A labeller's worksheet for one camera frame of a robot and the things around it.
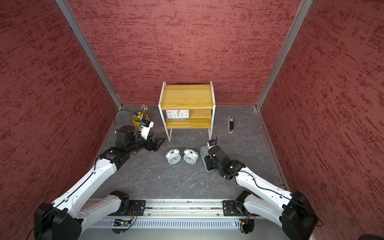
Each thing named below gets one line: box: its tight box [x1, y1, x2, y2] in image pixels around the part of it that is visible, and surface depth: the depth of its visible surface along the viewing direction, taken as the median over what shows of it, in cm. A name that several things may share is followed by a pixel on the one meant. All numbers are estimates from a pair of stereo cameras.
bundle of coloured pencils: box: [140, 104, 148, 120], surface depth 99 cm
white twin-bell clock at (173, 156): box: [165, 148, 182, 165], surface depth 87 cm
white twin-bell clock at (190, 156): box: [183, 148, 199, 165], surface depth 87 cm
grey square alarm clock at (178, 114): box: [165, 109, 190, 121], surface depth 91 cm
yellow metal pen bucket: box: [132, 112, 150, 131], surface depth 102 cm
